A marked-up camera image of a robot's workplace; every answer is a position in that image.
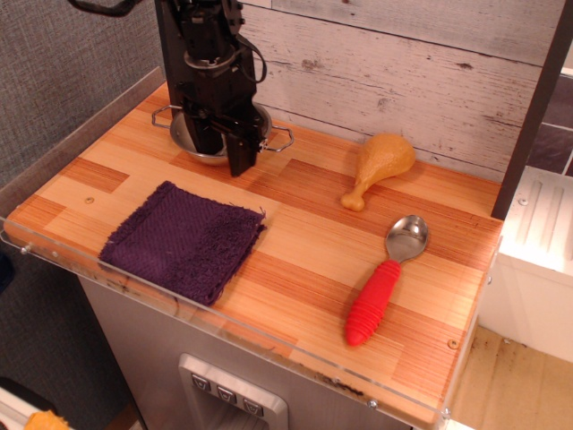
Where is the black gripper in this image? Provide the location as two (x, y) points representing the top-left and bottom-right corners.
(176, 56), (264, 177)

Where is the steel bowl with handles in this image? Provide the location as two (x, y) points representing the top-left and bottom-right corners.
(151, 103), (295, 167)

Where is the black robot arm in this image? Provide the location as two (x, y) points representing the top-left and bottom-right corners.
(155, 1), (268, 176)

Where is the purple cloth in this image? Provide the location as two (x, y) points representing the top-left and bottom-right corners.
(99, 181), (265, 306)

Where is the toy chicken drumstick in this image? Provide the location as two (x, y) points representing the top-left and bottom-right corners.
(340, 133), (415, 211)

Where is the grey toy fridge cabinet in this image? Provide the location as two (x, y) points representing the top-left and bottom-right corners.
(81, 279), (408, 429)

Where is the silver dispenser panel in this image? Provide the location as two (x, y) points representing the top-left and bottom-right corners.
(178, 353), (289, 430)

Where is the orange object bottom left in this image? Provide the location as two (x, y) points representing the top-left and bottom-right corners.
(23, 410), (71, 430)

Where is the spoon with red handle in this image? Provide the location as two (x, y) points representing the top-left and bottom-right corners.
(345, 215), (429, 347)

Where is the dark vertical post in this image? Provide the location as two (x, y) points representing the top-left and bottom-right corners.
(491, 0), (572, 220)

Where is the clear acrylic guard rail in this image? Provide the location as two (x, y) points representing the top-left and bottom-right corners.
(4, 209), (501, 429)

